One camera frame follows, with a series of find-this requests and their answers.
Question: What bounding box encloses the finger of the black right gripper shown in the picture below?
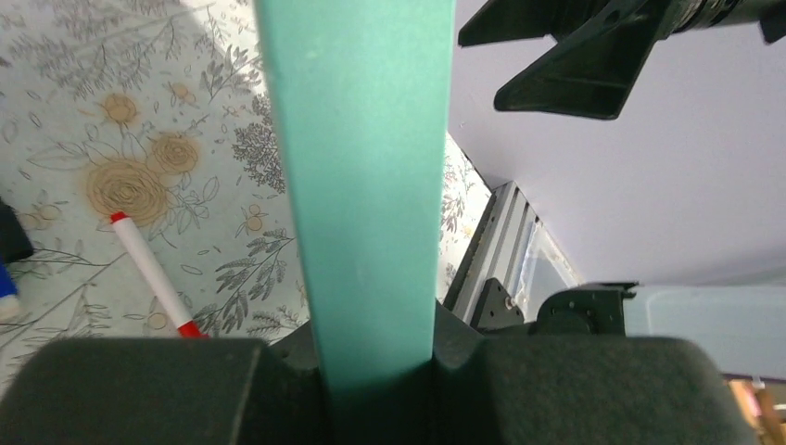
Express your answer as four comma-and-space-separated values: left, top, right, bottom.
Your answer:
458, 0, 608, 47
494, 1, 672, 121

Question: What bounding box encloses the blue cap whiteboard marker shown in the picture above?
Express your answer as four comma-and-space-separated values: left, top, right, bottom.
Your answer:
0, 262, 21, 322

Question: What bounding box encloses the floral patterned table mat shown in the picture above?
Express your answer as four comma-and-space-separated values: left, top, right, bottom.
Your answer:
1, 1, 310, 386

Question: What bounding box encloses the teal file folder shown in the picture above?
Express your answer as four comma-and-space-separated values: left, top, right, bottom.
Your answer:
256, 1, 455, 395

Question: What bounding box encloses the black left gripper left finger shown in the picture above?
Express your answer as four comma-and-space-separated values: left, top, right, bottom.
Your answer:
1, 338, 332, 444

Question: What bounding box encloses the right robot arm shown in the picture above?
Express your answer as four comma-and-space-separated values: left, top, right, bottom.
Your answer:
458, 0, 785, 121

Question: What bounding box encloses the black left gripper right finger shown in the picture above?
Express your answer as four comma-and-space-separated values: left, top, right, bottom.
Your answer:
433, 306, 756, 444

